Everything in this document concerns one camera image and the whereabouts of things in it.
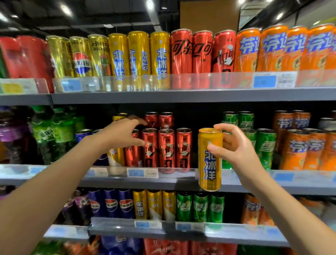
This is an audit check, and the person's left hand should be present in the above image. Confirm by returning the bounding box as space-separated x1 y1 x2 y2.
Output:
93 115 147 153

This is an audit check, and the person's right hand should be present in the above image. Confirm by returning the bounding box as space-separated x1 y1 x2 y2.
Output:
207 123 264 189

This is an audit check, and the red soda can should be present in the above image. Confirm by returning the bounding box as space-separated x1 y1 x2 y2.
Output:
192 30 213 89
171 28 193 90
124 129 143 167
144 112 159 129

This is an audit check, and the blue soda can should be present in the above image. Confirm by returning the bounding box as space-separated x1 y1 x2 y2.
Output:
75 129 93 144
104 188 120 219
92 129 110 166
88 188 106 218
118 188 135 219

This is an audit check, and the slim yellow soda can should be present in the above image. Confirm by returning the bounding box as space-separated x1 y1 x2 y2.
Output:
147 189 163 221
132 189 148 220
162 190 177 222
197 127 224 192

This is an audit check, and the orange soda can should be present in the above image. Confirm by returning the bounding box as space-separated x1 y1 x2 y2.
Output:
258 206 275 226
279 129 311 171
257 24 289 72
299 197 326 219
272 110 294 153
233 27 261 89
240 194 262 226
302 128 327 171
319 129 336 171
282 26 308 71
293 110 311 130
324 27 336 86
299 23 335 87

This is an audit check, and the grey metal shelf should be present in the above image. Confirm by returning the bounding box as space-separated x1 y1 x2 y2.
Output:
0 71 336 255

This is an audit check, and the row of yellow cans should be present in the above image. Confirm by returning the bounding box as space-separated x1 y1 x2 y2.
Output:
46 31 171 91

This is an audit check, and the person's right forearm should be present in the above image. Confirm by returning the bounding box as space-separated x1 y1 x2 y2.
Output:
241 173 336 255

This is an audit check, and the person's left forearm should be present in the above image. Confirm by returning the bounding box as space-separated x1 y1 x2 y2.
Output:
0 134 105 255

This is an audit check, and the cluster of green plastic bottles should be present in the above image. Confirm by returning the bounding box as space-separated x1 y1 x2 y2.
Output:
31 105 86 165

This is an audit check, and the green drink multipack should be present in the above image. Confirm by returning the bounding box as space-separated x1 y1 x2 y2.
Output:
237 244 285 255
31 239 65 255

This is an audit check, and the red drink multipack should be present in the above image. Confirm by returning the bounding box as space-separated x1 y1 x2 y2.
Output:
189 241 238 255
144 238 190 255

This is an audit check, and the tall purple drink bottle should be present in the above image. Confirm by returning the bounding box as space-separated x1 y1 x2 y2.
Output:
0 110 31 165

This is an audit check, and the blue drink multipack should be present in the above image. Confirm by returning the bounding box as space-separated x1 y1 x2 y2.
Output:
100 235 144 255

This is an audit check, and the orange drink multipack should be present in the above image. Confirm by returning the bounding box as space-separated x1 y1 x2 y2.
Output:
63 236 101 255

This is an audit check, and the row of purple label bottles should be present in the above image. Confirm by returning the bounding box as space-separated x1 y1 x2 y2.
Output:
0 185 15 201

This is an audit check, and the row of ceiling spotlights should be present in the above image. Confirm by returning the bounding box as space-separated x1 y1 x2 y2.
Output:
0 0 321 27

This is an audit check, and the brown wooden panel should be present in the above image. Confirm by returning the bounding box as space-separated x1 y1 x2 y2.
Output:
180 0 241 35

